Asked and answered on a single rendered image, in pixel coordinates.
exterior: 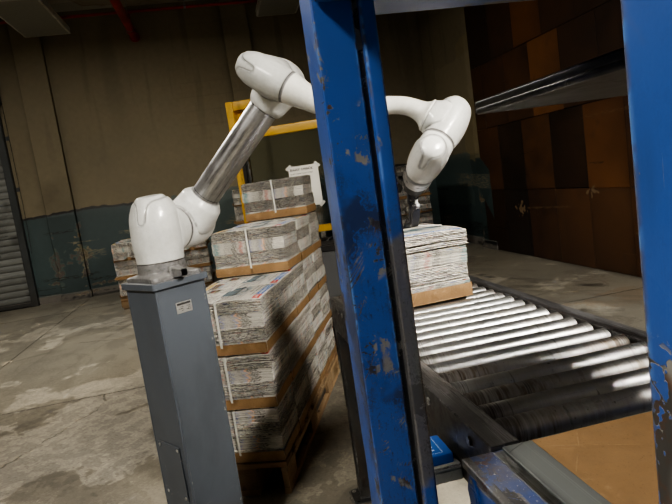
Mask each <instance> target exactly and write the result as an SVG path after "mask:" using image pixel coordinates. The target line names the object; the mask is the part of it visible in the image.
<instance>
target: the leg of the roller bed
mask: <svg viewBox="0 0 672 504"><path fill-rule="evenodd" d="M335 334H336V340H337V347H338V354H339V361H340V367H341V374H342V381H343V388H344V395H345V401H346V408H347V415H348V422H349V429H350V435H351V442H352V449H353V456H354V463H355V469H356V476H357V483H358V490H359V493H360V495H361V497H365V496H370V495H371V494H370V487H369V479H368V471H367V464H366V457H365V450H364V444H363V438H362V431H361V425H360V419H359V412H358V405H357V398H356V391H355V384H354V377H353V370H352V363H351V356H350V349H349V344H348V343H347V342H346V341H345V339H344V338H343V337H342V336H341V335H340V334H339V332H338V331H337V330H336V329H335ZM359 493H358V494H359Z"/></svg>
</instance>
